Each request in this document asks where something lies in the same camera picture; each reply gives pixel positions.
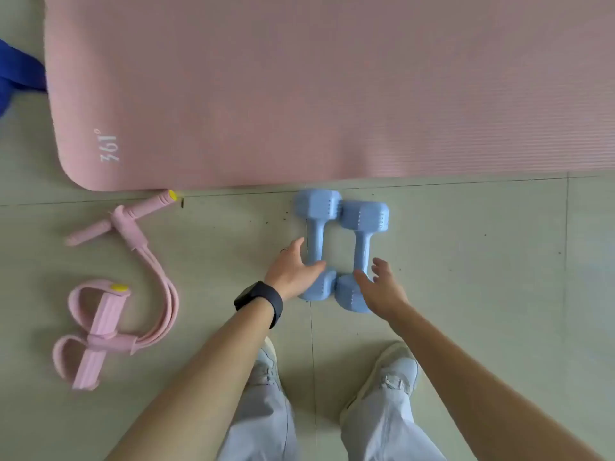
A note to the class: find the person's left hand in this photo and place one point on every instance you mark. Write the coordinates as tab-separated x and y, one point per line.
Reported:
288	276

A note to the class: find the person's white shoe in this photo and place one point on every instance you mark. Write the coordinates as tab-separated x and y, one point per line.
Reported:
396	369
266	367

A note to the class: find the person's right forearm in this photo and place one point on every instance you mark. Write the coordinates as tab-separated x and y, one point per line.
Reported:
475	398

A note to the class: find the person's right hand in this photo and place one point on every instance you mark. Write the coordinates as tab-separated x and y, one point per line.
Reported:
387	295

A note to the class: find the light blue dumbbell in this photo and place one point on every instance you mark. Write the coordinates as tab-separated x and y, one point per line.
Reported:
365	218
317	208

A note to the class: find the blue cloth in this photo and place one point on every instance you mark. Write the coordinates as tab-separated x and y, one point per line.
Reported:
21	67

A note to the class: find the person's left white shoe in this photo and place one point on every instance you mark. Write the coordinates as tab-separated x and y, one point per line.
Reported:
266	367

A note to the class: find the light grey trousers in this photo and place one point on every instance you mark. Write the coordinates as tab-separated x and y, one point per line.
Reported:
262	427

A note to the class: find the pink pedal resistance band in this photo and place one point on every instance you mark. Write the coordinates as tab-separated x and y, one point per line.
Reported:
108	316

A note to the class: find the person's right white shoe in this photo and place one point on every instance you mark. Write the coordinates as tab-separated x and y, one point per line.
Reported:
396	369

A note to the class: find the person's left forearm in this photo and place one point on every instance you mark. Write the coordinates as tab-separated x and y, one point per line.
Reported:
202	384

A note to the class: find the pink yoga mat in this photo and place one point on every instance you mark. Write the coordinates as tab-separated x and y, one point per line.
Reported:
288	91

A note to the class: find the black smartwatch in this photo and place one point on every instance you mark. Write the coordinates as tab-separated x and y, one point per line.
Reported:
264	295

